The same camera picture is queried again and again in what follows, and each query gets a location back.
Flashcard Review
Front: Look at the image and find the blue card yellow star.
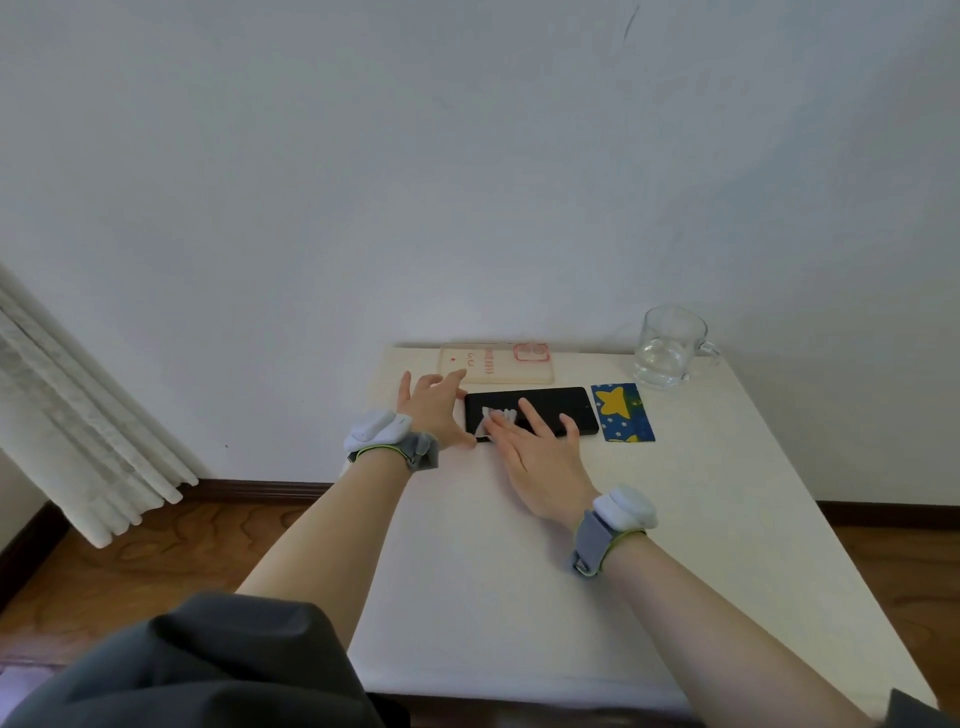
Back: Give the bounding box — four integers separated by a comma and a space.
590, 383, 656, 444

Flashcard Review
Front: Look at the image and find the person's right hand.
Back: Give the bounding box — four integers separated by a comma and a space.
483, 397, 601, 534

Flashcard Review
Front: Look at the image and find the glass mug with water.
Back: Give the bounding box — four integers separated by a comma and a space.
633, 305, 721, 390

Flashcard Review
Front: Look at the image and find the white curtain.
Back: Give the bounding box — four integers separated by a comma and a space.
0, 262, 200, 549

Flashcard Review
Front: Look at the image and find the white tracker grey wrist strap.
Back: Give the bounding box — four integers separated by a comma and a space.
343, 409, 441, 472
569, 485, 660, 579

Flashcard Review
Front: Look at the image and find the person's left forearm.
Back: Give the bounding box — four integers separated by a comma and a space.
236, 449, 412, 651

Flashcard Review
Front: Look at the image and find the clear phone case red print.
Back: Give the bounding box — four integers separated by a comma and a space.
437, 341, 556, 387

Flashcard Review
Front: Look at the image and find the person's right forearm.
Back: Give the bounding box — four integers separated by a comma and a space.
603, 533, 879, 728

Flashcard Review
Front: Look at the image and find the dark grey shirt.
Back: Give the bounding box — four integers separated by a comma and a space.
0, 592, 939, 728

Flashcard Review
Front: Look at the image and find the black smartphone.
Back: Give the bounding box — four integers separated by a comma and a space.
463, 386, 601, 444

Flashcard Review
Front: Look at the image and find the person's left hand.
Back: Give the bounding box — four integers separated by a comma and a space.
395, 368, 478, 451

